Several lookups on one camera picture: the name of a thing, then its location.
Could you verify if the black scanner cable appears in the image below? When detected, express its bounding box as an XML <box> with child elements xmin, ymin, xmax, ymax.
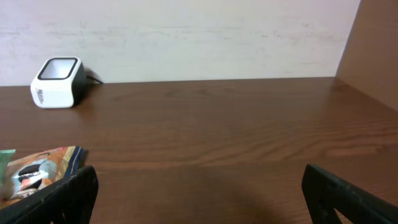
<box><xmin>85</xmin><ymin>75</ymin><xmax>104</xmax><ymax>85</ymax></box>

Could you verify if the large beige snack bag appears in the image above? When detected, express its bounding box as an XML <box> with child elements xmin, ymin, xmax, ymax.
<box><xmin>1</xmin><ymin>146</ymin><xmax>85</xmax><ymax>208</ymax></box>

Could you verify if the teal wet wipes pack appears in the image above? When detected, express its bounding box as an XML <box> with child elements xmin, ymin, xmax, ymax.
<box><xmin>0</xmin><ymin>149</ymin><xmax>16</xmax><ymax>186</ymax></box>

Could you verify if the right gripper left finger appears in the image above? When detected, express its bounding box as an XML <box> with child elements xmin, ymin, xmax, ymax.
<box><xmin>1</xmin><ymin>166</ymin><xmax>99</xmax><ymax>223</ymax></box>

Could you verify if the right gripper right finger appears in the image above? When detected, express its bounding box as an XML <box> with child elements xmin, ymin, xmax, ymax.
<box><xmin>302</xmin><ymin>164</ymin><xmax>397</xmax><ymax>224</ymax></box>

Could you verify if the white barcode scanner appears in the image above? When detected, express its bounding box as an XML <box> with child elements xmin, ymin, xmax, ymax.
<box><xmin>30</xmin><ymin>57</ymin><xmax>87</xmax><ymax>109</ymax></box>

